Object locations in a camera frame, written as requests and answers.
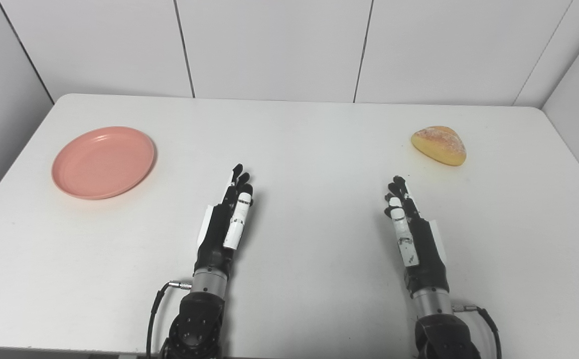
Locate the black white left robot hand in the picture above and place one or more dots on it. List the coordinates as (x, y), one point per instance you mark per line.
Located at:
(215, 239)

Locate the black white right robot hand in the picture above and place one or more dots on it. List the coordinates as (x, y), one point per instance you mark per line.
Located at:
(426, 254)

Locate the crusty bread roll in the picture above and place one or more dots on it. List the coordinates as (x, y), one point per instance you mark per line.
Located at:
(441, 144)

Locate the pink round plate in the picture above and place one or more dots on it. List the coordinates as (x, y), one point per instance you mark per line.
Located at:
(102, 162)

